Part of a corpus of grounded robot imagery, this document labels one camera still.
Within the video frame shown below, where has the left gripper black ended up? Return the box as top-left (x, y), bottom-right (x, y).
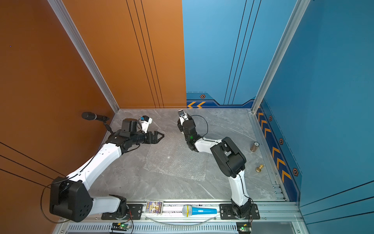
top-left (131, 130), bottom-right (165, 146)

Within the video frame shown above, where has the clear bubble wrap sheet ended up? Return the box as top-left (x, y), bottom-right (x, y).
top-left (144, 139), bottom-right (208, 181)

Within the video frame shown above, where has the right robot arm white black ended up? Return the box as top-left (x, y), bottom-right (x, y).
top-left (177, 110), bottom-right (253, 218)

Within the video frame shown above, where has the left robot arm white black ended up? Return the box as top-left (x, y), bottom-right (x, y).
top-left (49, 116), bottom-right (165, 222)

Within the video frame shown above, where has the brown cylindrical can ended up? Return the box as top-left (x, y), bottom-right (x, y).
top-left (250, 141), bottom-right (260, 152)

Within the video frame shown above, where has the black microphone on stand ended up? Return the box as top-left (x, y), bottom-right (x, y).
top-left (81, 112), bottom-right (114, 134)

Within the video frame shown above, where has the colourful card box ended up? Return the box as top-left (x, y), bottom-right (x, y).
top-left (144, 201), bottom-right (164, 215)

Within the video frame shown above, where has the blue toy microphone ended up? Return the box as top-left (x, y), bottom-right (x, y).
top-left (182, 205), bottom-right (217, 217)

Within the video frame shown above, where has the small brass bell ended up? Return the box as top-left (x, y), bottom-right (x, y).
top-left (256, 164), bottom-right (264, 173)

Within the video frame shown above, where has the left green circuit board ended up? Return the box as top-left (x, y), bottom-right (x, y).
top-left (111, 222), bottom-right (132, 233)

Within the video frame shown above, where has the green circuit board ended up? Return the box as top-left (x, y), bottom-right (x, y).
top-left (111, 222), bottom-right (132, 233)
top-left (236, 222), bottom-right (252, 234)

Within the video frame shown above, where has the right green circuit board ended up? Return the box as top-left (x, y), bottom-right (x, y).
top-left (236, 222), bottom-right (252, 234)

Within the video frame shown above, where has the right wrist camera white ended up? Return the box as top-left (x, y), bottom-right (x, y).
top-left (178, 109), bottom-right (188, 122)

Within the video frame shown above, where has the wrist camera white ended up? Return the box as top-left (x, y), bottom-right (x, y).
top-left (178, 109), bottom-right (188, 122)
top-left (138, 116), bottom-right (153, 133)

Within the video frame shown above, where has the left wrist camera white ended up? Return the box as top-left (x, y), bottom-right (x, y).
top-left (138, 116), bottom-right (153, 133)

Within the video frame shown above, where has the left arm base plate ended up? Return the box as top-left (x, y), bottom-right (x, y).
top-left (101, 204), bottom-right (143, 221)

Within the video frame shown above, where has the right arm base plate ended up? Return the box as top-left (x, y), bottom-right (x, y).
top-left (219, 204), bottom-right (260, 220)

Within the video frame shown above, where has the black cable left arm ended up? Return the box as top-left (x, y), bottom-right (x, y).
top-left (40, 182), bottom-right (71, 225)

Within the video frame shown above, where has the aluminium front rail frame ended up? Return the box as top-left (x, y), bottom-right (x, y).
top-left (53, 199), bottom-right (309, 234)

